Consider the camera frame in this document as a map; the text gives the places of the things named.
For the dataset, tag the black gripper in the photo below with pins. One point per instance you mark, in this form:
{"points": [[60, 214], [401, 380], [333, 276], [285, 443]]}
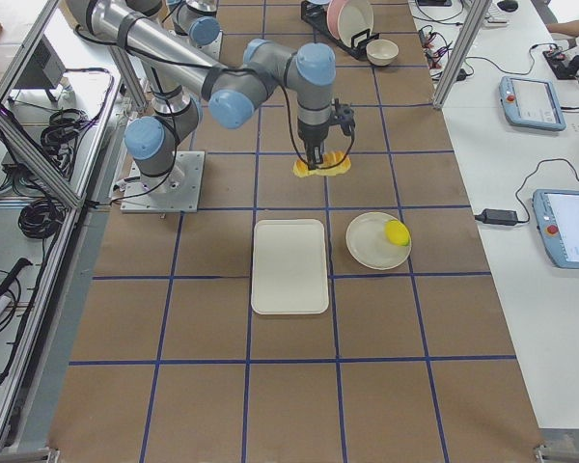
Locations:
{"points": [[312, 135]]}

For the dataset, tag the yellow bread loaf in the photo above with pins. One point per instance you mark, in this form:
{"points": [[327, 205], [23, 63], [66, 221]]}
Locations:
{"points": [[334, 163]]}

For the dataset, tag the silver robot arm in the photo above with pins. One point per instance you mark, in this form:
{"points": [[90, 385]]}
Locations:
{"points": [[232, 94]]}

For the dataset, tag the white round plate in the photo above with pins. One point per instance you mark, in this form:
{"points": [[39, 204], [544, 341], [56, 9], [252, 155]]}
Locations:
{"points": [[366, 241]]}

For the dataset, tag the pink plate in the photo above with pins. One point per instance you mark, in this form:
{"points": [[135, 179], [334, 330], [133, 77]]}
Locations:
{"points": [[333, 11]]}

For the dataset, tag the cream plate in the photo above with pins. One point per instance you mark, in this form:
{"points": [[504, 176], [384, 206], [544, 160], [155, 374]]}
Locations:
{"points": [[355, 22]]}

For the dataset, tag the yellow lemon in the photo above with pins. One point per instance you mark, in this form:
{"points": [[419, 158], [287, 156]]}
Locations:
{"points": [[397, 233]]}

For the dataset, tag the white rectangular tray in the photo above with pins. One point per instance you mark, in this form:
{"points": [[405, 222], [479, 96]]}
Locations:
{"points": [[289, 272]]}

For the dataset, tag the beige bowl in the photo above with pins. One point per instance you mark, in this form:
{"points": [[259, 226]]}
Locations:
{"points": [[382, 52]]}

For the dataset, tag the black dish rack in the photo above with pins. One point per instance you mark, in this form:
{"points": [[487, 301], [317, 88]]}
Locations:
{"points": [[314, 13]]}

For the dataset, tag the black power adapter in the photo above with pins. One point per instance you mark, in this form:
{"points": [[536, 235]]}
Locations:
{"points": [[503, 217]]}

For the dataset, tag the blue teach pendant far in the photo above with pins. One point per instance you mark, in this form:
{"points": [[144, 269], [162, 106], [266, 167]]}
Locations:
{"points": [[531, 103]]}

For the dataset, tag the blue teach pendant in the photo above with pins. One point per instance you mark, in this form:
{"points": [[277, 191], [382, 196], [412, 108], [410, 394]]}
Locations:
{"points": [[531, 103], [557, 214]]}

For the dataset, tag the black joystick controller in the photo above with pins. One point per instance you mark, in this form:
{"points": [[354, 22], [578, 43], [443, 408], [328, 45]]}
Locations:
{"points": [[563, 67]]}

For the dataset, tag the blue teach pendant near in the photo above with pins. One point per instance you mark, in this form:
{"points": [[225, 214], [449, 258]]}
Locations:
{"points": [[557, 214]]}

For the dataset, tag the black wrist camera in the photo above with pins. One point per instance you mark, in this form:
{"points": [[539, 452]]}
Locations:
{"points": [[343, 116]]}

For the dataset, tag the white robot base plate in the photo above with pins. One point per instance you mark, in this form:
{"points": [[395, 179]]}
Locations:
{"points": [[179, 192]]}

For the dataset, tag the aluminium frame post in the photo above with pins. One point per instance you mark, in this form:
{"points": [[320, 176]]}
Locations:
{"points": [[470, 28]]}

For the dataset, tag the aluminium cage frame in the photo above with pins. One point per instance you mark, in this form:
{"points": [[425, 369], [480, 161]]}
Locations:
{"points": [[64, 105]]}

